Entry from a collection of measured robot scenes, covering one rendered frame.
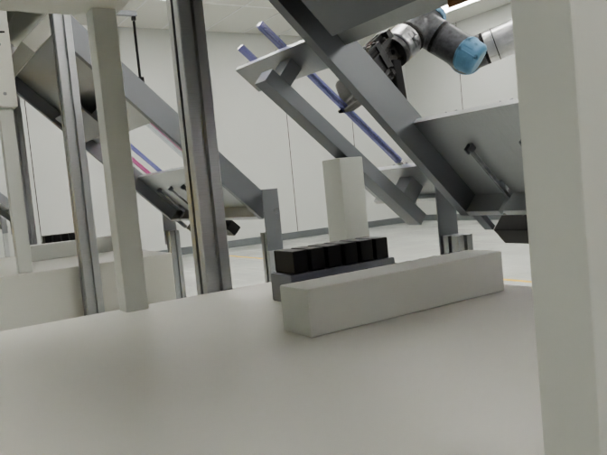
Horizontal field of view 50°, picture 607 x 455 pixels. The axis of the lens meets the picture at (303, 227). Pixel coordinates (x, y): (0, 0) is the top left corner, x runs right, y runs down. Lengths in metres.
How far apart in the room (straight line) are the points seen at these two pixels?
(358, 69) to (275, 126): 8.57
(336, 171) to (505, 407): 0.95
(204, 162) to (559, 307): 0.71
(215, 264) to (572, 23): 0.73
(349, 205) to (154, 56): 7.82
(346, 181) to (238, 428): 0.95
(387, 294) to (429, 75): 10.25
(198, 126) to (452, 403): 0.63
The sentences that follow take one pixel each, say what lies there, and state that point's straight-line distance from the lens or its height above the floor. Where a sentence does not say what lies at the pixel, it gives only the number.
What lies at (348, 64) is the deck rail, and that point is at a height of 0.94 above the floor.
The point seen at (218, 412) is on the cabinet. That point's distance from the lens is 0.43.
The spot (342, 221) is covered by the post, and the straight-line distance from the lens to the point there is 1.31.
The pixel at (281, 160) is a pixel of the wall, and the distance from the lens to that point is 9.62.
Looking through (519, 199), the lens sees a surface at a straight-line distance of 1.15.
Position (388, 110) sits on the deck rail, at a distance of 1.10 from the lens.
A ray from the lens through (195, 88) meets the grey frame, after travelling 0.95.
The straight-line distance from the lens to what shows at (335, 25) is 0.99.
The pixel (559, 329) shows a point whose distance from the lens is 0.31.
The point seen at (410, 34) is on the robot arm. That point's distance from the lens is 1.48.
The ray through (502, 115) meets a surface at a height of 0.83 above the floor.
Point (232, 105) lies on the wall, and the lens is 9.35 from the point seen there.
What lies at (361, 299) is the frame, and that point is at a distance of 0.63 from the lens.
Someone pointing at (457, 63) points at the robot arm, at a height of 0.99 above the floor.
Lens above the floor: 0.76
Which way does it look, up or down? 4 degrees down
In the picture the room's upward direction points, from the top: 5 degrees counter-clockwise
